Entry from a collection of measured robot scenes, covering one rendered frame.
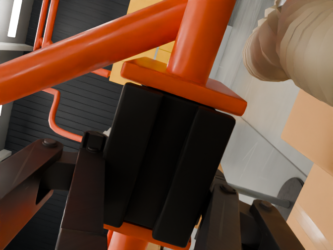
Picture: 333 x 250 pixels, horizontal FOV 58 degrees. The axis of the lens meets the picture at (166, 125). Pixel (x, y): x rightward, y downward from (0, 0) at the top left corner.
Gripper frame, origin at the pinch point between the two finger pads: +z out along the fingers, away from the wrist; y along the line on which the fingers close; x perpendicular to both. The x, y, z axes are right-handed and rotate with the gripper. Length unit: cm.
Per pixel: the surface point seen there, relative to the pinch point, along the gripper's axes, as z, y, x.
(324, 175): 69, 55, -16
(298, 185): 171, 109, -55
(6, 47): 886, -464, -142
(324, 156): 6.1, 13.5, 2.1
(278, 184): 203, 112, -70
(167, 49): 726, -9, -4
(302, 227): 67, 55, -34
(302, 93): 15.0, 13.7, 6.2
